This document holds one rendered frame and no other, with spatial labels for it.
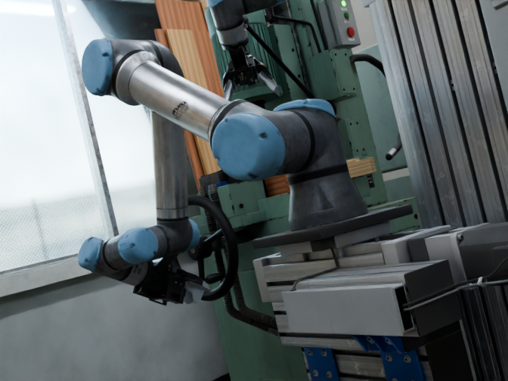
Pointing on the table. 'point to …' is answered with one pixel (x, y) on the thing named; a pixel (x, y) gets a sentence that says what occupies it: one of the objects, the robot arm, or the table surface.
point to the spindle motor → (256, 20)
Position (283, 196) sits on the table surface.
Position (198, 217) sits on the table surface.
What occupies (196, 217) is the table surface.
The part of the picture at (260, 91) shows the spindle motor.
